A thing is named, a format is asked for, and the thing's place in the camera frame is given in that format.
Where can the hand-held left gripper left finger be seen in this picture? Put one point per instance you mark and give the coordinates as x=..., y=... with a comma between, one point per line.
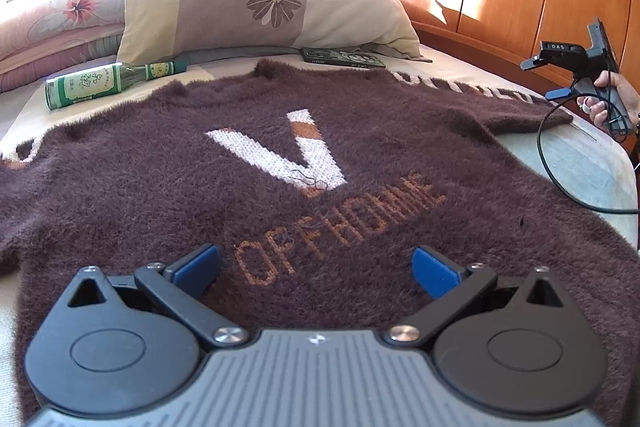
x=199, y=265

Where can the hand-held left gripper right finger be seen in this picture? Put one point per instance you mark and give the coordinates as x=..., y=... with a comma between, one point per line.
x=433, y=272

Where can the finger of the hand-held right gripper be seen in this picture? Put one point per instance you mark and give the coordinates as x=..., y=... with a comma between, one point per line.
x=559, y=94
x=534, y=63

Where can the brown fuzzy sweater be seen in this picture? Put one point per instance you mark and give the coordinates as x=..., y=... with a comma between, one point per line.
x=175, y=187

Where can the person's right hand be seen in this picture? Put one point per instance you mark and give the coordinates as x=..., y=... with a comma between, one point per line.
x=627, y=94

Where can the green glass bottle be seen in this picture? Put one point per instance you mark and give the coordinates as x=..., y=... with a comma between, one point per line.
x=85, y=87

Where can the pink floral pillow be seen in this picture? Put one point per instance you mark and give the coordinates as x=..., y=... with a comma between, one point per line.
x=55, y=27

